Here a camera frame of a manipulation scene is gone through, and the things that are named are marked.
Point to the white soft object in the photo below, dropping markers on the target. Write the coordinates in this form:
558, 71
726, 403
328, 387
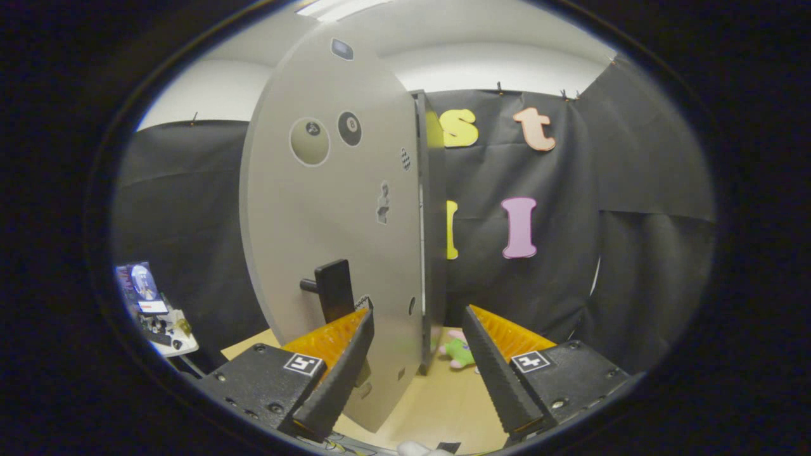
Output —
415, 449

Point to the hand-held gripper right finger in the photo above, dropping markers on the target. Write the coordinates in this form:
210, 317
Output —
494, 373

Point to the long ceiling light panel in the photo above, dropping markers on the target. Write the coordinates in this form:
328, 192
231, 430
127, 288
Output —
342, 7

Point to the black backdrop cloth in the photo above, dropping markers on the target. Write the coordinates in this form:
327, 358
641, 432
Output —
633, 190

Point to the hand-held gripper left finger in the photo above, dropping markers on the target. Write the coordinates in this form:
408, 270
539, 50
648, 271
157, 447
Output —
339, 377

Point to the grey shoe cabinet door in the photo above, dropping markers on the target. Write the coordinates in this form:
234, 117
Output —
329, 209

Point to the grey shoe cabinet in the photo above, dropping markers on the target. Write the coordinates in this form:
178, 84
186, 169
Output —
436, 253

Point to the pink and green plush toy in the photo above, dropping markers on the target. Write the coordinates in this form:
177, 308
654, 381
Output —
459, 353

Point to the small black object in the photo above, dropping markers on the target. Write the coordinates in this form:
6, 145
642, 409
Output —
448, 447

